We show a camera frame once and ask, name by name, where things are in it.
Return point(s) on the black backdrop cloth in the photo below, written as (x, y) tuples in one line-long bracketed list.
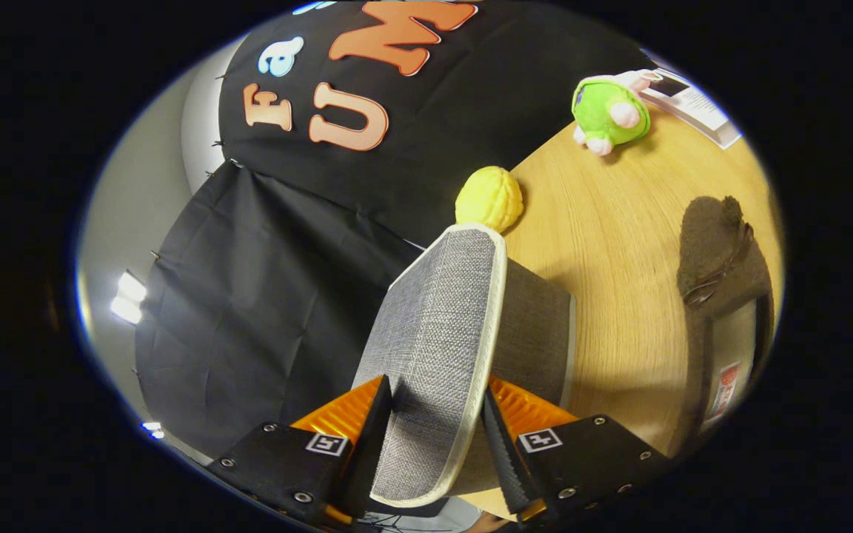
[(286, 296)]

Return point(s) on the ceiling light panel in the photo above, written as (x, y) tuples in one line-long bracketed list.
[(152, 429), (129, 296)]

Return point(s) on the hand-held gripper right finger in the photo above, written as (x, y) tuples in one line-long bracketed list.
[(504, 459)]

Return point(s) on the brown fuzzy shoe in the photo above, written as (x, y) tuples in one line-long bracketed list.
[(715, 244)]

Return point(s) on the white book with dark photo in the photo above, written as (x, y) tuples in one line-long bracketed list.
[(700, 111)]

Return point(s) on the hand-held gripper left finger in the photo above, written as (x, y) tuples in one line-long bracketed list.
[(371, 451)]

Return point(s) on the yellow ribbed plush toy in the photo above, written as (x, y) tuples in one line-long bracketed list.
[(489, 200)]

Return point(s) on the grey fabric storage box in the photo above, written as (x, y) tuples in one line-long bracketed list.
[(434, 333)]

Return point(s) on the green and pink plush toy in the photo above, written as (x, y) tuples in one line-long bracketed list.
[(604, 111)]

